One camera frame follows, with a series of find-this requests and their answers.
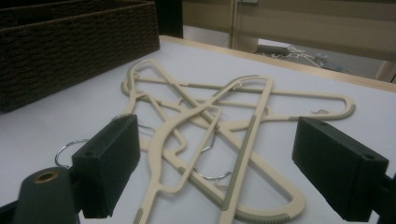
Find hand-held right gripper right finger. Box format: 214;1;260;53
291;116;390;223

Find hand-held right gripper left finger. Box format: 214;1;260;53
70;113;142;219

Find beige plastic clothes hanger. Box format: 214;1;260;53
120;75;357;181
54;74;275;224
122;59;307;224

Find brown woven basket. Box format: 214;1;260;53
0;0;161;115

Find white table cover sheet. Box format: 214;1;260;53
0;38;396;224

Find black curtain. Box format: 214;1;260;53
153;0;184;39

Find white tangled cords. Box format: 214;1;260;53
284;44;326;69

